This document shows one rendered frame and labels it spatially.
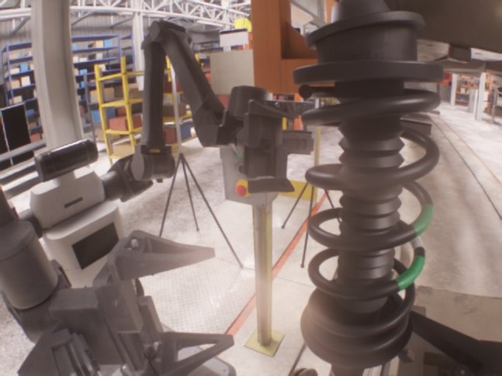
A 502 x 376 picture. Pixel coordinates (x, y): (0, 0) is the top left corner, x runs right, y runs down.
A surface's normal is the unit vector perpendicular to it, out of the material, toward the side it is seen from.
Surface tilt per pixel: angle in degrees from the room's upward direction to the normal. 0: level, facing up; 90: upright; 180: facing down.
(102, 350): 76
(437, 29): 90
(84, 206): 90
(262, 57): 90
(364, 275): 47
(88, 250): 90
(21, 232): 3
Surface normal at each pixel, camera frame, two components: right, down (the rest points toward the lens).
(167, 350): -0.20, -0.96
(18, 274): 0.76, 0.19
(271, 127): 0.36, 0.26
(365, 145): -0.50, -0.36
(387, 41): -0.04, 0.39
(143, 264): 0.51, 0.09
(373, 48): -0.29, 0.39
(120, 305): 0.18, 0.16
